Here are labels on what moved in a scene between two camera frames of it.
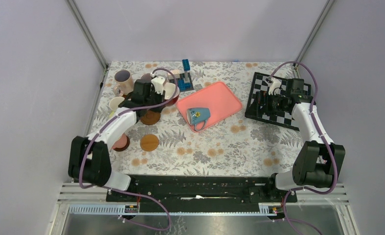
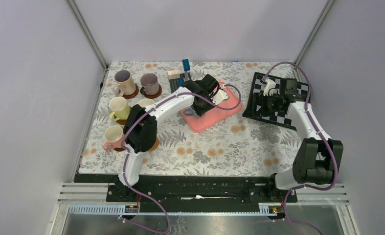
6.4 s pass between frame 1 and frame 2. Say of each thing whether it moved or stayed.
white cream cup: moved
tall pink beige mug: stayed
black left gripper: moved
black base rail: stayed
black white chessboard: stayed
